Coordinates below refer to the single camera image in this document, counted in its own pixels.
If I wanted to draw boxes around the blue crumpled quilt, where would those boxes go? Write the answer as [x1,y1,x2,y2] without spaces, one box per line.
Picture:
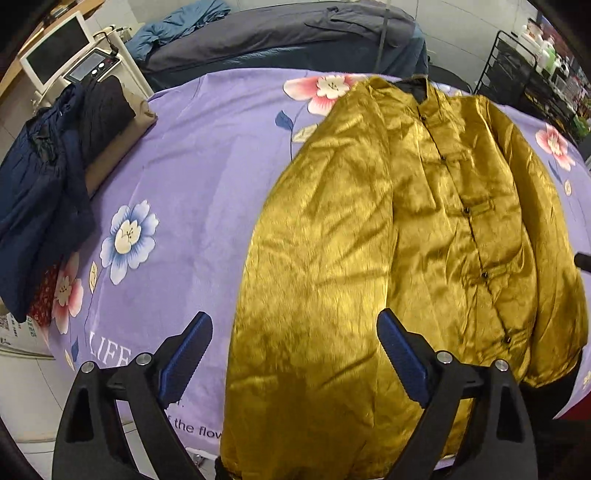
[125,0,231,64]

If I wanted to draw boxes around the brown folded garment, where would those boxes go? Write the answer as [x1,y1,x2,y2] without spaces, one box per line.
[85,87,157,198]

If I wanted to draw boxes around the dark folded clothes pile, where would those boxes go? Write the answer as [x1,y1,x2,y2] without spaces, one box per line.
[1,76,135,322]

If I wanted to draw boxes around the green bottle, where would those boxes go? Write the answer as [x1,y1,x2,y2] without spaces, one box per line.
[544,45,559,76]

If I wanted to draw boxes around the black round stool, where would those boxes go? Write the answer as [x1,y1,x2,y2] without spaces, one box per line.
[429,64,472,94]

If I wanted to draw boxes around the grey metal pole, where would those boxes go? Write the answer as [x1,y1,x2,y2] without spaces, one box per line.
[373,0,392,74]

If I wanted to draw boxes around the grey blanket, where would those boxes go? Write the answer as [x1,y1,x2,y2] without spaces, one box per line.
[127,1,416,73]

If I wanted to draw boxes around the white control unit machine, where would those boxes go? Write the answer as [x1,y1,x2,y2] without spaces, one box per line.
[32,27,153,112]

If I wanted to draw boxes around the black wire trolley rack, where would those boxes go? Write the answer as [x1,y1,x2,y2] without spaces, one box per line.
[475,30,587,144]

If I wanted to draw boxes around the white monitor screen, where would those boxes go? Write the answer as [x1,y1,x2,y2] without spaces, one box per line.
[19,12,93,92]

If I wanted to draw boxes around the purple floral bed sheet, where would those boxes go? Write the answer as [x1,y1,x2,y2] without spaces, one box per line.
[48,69,590,456]

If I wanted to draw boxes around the gold satin padded jacket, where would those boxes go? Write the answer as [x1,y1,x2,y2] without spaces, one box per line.
[221,77,588,479]

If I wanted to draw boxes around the massage bed teal cover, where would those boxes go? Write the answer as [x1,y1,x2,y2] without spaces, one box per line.
[141,32,429,91]

